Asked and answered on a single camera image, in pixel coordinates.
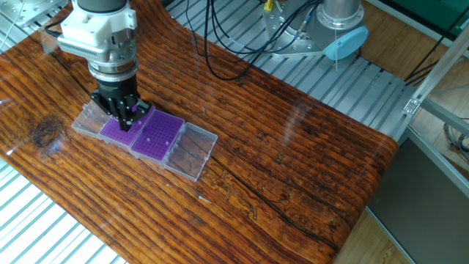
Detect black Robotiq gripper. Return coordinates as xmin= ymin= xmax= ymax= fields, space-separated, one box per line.
xmin=90 ymin=75 xmax=152 ymax=132

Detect purple pipette tip box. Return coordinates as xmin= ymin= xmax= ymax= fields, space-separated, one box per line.
xmin=130 ymin=109 xmax=219 ymax=183
xmin=71 ymin=99 xmax=157 ymax=150

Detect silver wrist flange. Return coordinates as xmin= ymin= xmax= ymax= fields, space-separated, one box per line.
xmin=87 ymin=31 xmax=139 ymax=82

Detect wood grain table mat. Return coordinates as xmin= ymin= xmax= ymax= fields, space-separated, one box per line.
xmin=0 ymin=0 xmax=399 ymax=264

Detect perforated aluminium plate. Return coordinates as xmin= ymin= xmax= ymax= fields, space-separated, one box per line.
xmin=0 ymin=0 xmax=70 ymax=29

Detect white zip tie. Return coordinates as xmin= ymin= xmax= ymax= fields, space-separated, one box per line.
xmin=333 ymin=27 xmax=340 ymax=73

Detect dark grey panel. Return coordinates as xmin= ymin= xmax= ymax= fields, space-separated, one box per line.
xmin=366 ymin=137 xmax=469 ymax=264

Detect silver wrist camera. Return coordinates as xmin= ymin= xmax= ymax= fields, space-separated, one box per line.
xmin=57 ymin=34 xmax=111 ymax=62

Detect white printed camera mount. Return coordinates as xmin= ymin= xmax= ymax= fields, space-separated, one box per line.
xmin=60 ymin=0 xmax=138 ymax=47

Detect thick black cable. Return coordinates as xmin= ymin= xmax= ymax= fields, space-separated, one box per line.
xmin=203 ymin=0 xmax=320 ymax=81

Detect black camera cable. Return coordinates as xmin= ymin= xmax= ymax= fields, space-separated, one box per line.
xmin=43 ymin=20 xmax=64 ymax=38

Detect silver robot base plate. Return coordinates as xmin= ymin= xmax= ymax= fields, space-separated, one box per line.
xmin=262 ymin=0 xmax=327 ymax=59

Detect cable with silver plug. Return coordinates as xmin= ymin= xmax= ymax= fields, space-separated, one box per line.
xmin=295 ymin=3 xmax=319 ymax=34

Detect silver corner bracket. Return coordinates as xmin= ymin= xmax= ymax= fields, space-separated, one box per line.
xmin=402 ymin=97 xmax=422 ymax=117

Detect aluminium frame post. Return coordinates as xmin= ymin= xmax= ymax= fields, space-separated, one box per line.
xmin=402 ymin=25 xmax=469 ymax=117

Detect black floor cable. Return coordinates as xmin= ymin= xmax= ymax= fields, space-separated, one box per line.
xmin=404 ymin=14 xmax=469 ymax=87

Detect aluminium frame rail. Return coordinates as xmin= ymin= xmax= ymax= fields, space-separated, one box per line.
xmin=399 ymin=124 xmax=469 ymax=201

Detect aluminium frame beam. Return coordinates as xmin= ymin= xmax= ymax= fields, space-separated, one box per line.
xmin=420 ymin=98 xmax=469 ymax=137

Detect coiled grey cables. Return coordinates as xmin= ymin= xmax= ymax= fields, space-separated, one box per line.
xmin=442 ymin=117 xmax=469 ymax=164

